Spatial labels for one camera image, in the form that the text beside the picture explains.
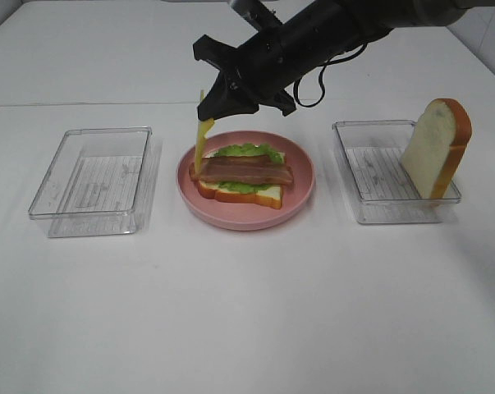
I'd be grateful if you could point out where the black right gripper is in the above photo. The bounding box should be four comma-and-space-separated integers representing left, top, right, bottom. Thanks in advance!
193, 32, 296, 121

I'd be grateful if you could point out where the yellow cheese slice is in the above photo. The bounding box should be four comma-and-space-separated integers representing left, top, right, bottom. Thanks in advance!
193, 88, 215, 170

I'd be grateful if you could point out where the green lettuce leaf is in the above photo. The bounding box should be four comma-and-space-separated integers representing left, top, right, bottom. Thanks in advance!
206, 143, 286, 194

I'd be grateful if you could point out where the bacon strip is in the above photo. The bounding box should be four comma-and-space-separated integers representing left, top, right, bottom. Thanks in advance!
189, 155, 273, 182
198, 163, 294, 186

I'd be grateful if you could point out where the bread slice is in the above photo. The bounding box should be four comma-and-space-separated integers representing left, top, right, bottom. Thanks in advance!
401, 98, 472, 199
193, 160, 293, 209

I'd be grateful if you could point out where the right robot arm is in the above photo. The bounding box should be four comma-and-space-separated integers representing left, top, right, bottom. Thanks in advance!
193, 0, 467, 121

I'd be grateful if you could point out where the pink round plate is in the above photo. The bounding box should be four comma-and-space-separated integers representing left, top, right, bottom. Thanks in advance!
176, 131, 315, 231

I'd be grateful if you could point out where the left clear plastic tray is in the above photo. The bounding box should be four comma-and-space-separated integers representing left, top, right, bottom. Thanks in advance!
28, 127, 158, 238

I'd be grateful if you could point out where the clear plastic tray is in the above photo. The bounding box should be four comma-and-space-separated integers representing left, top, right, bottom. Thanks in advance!
28, 127, 158, 238
332, 120, 461, 225

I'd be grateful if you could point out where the right clear plastic tray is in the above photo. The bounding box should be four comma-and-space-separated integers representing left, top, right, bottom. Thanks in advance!
332, 120, 461, 225

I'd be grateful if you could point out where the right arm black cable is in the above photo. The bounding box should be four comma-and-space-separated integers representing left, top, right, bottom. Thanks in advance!
291, 40, 367, 108

